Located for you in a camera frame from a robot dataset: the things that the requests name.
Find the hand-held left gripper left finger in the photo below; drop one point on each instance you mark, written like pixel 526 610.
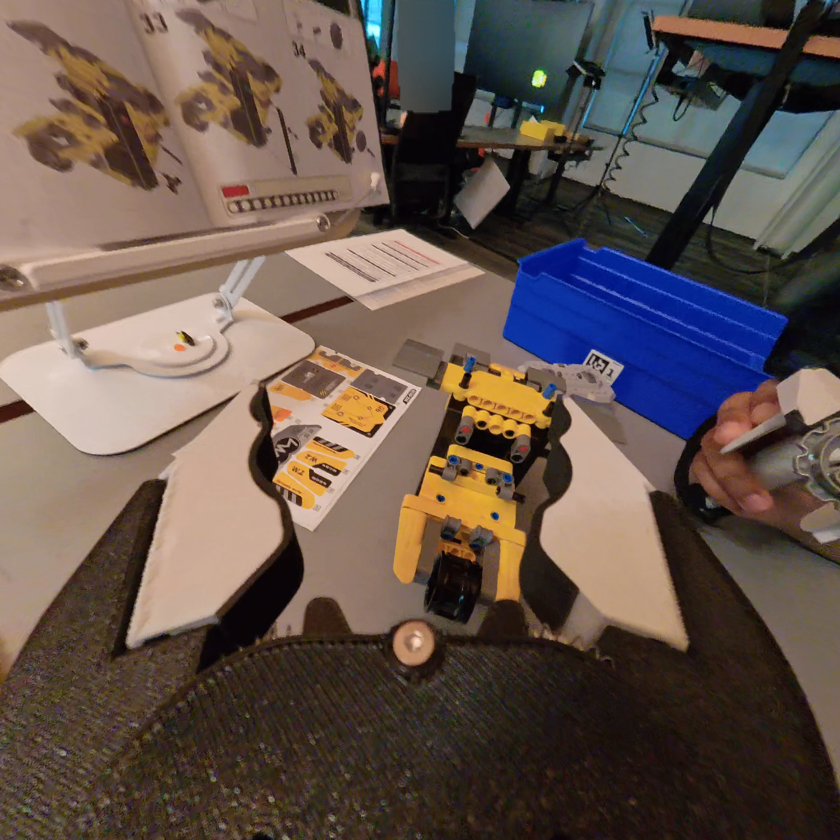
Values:
pixel 210 525

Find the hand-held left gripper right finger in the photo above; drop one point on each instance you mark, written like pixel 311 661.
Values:
pixel 604 538

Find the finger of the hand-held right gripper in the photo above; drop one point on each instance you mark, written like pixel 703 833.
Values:
pixel 810 397
pixel 825 525

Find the grey toy gear wheel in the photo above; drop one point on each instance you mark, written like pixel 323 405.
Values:
pixel 820 463

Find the yellow toy brick vehicle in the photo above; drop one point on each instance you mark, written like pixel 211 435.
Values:
pixel 472 407

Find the person's right hand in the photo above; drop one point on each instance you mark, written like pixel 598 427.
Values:
pixel 741 410

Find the white book stand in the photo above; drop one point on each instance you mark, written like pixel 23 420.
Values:
pixel 131 407

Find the light grey toy battery box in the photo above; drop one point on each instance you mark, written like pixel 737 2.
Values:
pixel 584 387

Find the large blue plastic bin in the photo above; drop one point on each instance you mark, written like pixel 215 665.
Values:
pixel 656 341

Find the yellow grey sticker sheet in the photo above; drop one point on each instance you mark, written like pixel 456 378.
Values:
pixel 341 420

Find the white printed tag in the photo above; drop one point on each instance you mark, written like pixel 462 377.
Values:
pixel 600 364

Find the printed paper sheet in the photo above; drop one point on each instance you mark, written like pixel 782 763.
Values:
pixel 420 275

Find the open instruction booklet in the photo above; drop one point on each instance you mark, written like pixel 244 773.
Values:
pixel 65 190

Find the hanging white paper sheet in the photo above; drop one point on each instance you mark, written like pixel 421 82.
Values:
pixel 482 193

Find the yellow box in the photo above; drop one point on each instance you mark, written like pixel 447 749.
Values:
pixel 541 130

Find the dark office desk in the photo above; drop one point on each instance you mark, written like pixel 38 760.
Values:
pixel 499 138

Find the black office chair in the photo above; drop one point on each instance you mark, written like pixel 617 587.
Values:
pixel 426 164

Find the dark computer monitor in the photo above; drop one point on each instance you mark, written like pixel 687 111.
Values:
pixel 525 52

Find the wooden table black frame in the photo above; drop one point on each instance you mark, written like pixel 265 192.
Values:
pixel 731 151

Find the black camera on tripod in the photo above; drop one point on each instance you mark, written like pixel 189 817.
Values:
pixel 589 73

